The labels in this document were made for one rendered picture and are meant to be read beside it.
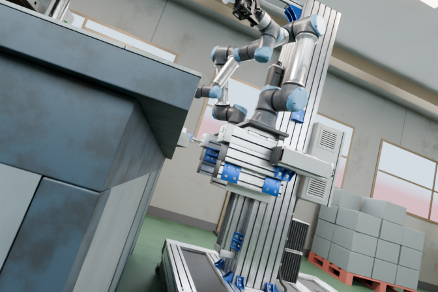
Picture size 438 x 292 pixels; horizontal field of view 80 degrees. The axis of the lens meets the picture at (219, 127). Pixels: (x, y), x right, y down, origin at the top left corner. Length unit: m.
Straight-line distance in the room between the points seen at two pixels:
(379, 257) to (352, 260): 0.41
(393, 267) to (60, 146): 4.37
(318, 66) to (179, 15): 2.99
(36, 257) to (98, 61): 0.17
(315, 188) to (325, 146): 0.26
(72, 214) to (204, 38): 4.18
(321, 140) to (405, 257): 3.12
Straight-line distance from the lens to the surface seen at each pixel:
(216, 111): 1.94
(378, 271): 4.32
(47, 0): 1.93
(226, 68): 1.69
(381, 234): 4.24
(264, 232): 1.60
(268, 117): 1.37
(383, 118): 5.77
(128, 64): 0.25
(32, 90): 0.28
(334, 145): 1.75
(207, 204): 4.02
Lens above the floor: 0.71
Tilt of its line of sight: 11 degrees up
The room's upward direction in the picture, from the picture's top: 18 degrees clockwise
